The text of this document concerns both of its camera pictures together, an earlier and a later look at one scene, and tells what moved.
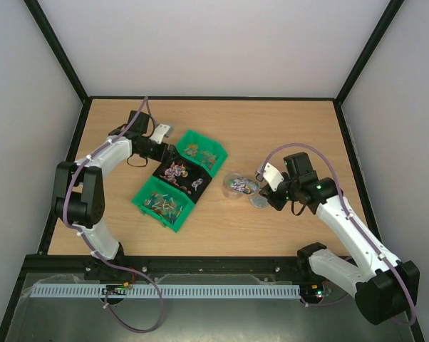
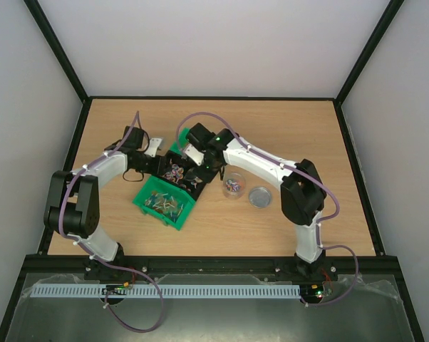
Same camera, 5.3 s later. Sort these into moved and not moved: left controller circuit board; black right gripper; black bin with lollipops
Moved: black right gripper
Not moved: left controller circuit board; black bin with lollipops
